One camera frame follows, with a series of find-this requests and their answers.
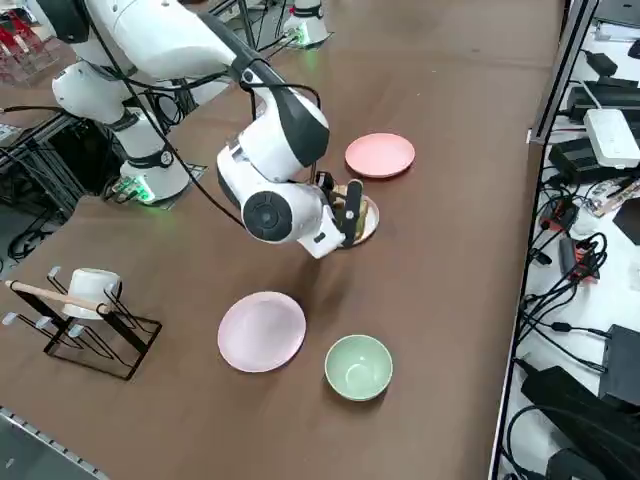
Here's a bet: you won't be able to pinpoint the grey aluminium rail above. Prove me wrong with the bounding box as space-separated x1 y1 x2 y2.
0 399 109 480

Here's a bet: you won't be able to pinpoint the thick black hose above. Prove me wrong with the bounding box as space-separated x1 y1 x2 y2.
0 103 59 117

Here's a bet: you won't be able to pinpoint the aluminium frame post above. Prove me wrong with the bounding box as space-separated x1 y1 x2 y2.
527 0 599 146

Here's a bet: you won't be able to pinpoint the white power strip box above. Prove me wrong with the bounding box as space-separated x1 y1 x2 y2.
583 108 640 169

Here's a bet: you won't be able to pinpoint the pink round plate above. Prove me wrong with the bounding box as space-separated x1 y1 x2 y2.
344 132 417 179
217 291 308 374

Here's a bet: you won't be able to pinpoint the black wire cup rack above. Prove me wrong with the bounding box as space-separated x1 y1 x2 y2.
3 266 164 382

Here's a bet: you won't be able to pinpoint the wooden stick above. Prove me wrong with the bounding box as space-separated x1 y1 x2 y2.
4 279 114 314

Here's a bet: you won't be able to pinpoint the black red electronic device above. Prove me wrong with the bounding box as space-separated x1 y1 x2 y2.
542 198 581 232

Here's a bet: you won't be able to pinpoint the black flat box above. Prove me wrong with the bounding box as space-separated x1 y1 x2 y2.
567 79 640 121

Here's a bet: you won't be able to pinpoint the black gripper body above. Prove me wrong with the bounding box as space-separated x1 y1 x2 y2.
313 170 338 207

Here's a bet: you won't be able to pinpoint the black bag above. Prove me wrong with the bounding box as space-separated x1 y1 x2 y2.
519 366 640 480

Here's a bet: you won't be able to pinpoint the small black adapter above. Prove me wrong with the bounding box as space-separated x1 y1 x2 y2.
584 49 619 77

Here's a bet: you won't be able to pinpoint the white cup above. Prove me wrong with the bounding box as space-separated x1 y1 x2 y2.
62 267 123 321

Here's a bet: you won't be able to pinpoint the white round plate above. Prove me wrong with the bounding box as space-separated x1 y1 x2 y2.
344 196 381 248

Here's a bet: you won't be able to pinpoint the black power adapter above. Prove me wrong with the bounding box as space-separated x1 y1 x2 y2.
548 137 604 182

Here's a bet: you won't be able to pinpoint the green bowl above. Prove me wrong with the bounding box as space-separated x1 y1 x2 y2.
323 333 395 402

